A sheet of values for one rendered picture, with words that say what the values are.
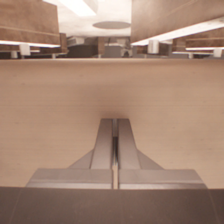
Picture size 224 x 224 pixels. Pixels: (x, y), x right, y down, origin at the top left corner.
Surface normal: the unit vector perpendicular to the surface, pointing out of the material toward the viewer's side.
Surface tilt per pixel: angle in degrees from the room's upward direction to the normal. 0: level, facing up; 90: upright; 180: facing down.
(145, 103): 90
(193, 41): 90
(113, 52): 90
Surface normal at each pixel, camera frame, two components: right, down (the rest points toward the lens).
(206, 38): -0.54, 0.25
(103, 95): -0.01, 0.30
